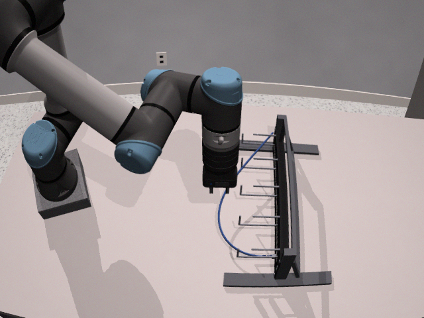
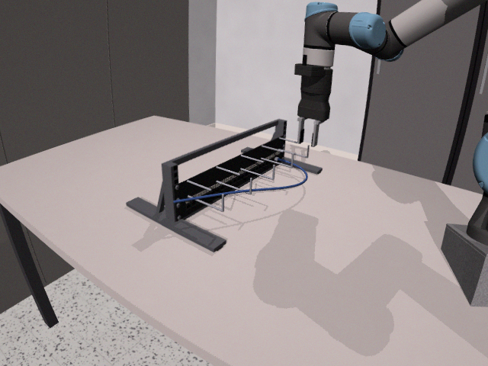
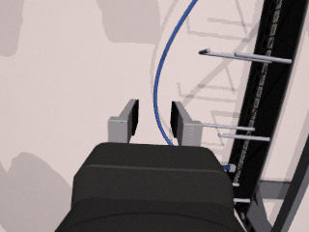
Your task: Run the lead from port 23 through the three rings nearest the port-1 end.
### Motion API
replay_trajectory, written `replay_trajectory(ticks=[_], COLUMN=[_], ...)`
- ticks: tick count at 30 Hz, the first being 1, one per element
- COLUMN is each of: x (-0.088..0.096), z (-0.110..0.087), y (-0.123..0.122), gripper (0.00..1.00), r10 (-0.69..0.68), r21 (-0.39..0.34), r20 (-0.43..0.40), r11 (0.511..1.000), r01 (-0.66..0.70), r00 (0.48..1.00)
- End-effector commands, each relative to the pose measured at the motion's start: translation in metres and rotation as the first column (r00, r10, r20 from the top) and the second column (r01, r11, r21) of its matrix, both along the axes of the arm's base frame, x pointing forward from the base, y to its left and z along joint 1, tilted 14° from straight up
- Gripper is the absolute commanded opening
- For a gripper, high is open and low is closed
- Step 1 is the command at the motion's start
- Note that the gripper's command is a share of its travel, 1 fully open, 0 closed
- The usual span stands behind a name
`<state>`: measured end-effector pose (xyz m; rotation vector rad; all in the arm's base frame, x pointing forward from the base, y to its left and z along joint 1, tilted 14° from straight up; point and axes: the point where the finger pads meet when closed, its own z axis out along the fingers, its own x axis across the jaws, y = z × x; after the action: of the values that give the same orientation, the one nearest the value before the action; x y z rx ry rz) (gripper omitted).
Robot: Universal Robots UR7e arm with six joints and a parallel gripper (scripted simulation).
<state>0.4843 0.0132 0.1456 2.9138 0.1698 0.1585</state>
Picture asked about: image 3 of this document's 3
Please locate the dark grey rack with metal hooks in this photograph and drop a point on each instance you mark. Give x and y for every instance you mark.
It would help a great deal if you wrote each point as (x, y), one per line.
(278, 39)

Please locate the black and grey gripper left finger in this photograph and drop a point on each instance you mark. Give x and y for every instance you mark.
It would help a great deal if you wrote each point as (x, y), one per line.
(120, 129)

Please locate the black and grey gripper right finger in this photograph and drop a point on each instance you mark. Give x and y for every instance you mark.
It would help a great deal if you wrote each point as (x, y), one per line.
(187, 131)

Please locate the blue cable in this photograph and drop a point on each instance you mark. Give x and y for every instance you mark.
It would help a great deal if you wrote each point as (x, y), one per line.
(177, 28)

